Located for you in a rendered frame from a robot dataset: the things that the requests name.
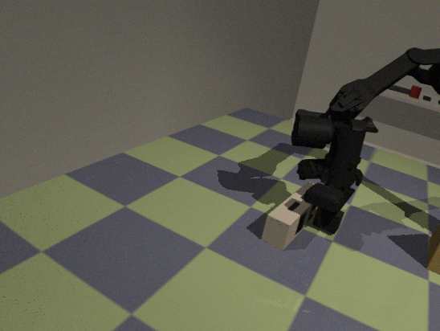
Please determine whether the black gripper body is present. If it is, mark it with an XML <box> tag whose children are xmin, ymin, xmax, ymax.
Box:
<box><xmin>304</xmin><ymin>149</ymin><xmax>364</xmax><ymax>212</ymax></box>

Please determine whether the black two-prong charger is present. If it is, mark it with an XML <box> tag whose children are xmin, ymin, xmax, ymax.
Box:
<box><xmin>312</xmin><ymin>207</ymin><xmax>344</xmax><ymax>234</ymax></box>

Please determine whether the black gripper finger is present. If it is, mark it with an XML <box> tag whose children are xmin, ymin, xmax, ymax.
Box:
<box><xmin>342</xmin><ymin>187</ymin><xmax>355</xmax><ymax>202</ymax></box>
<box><xmin>320</xmin><ymin>201</ymin><xmax>346</xmax><ymax>227</ymax></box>

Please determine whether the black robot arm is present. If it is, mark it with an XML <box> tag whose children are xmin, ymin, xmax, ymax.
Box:
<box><xmin>291</xmin><ymin>47</ymin><xmax>440</xmax><ymax>184</ymax></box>

